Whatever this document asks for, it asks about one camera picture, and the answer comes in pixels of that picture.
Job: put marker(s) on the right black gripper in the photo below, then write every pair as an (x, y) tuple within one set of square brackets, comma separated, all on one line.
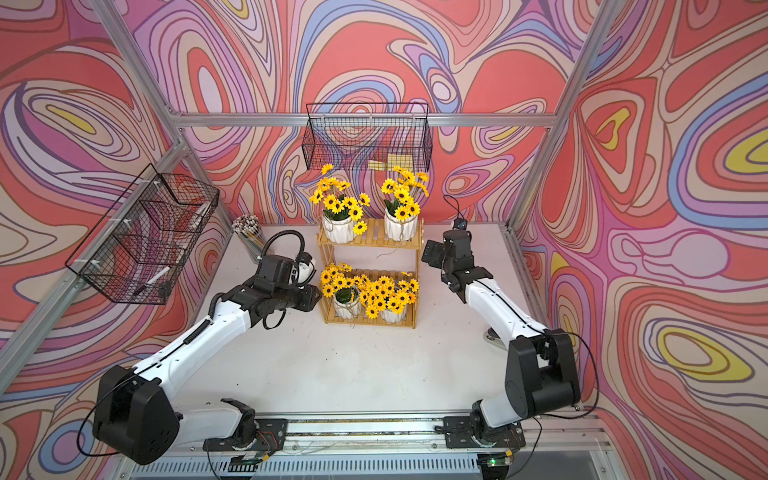
[(432, 253)]

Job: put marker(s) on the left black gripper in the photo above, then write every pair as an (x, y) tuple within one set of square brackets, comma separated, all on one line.
[(309, 300)]

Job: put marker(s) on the sunflower pot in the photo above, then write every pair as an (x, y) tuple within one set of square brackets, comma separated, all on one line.
[(340, 286), (341, 210), (386, 298), (401, 202)]

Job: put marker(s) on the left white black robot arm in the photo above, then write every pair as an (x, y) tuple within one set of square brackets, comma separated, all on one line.
[(135, 414)]

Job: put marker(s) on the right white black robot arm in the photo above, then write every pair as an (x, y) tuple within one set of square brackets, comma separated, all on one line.
[(540, 374)]

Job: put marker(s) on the wooden two-tier shelf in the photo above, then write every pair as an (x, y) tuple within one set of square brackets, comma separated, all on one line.
[(328, 255)]

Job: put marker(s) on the grey black stapler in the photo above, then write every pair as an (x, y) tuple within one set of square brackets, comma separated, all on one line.
[(493, 338)]

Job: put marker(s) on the yellow sticky notes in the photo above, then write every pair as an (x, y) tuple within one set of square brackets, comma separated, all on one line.
[(392, 162)]

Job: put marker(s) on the white marker in basket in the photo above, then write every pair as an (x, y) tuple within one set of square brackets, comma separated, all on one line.
[(146, 284)]

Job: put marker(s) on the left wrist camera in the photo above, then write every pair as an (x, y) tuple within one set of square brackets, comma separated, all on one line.
[(305, 268)]

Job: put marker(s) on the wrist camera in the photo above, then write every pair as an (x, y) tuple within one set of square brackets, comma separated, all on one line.
[(305, 268), (460, 223)]

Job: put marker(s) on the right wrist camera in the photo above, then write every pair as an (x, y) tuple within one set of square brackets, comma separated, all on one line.
[(460, 223)]

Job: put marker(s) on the back black wire basket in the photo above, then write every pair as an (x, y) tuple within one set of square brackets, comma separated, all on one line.
[(349, 134)]

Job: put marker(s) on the side black wire basket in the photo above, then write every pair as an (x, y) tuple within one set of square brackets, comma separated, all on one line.
[(155, 222)]

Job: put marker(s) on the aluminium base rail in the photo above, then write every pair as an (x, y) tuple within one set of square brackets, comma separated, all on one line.
[(397, 446)]

